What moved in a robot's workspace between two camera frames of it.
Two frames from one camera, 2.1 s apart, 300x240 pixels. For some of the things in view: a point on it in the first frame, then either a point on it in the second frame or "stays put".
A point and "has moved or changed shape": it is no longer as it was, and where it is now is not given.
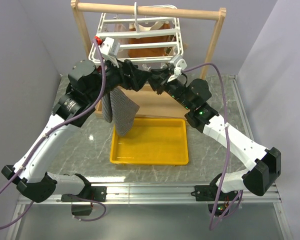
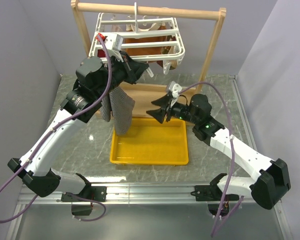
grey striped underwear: x=118 y=108 stays put
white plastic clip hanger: x=152 y=34 has moved or changed shape
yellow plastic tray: x=153 y=141 stays put
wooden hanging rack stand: x=149 y=102 stays put
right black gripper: x=161 y=82 -> x=159 y=114
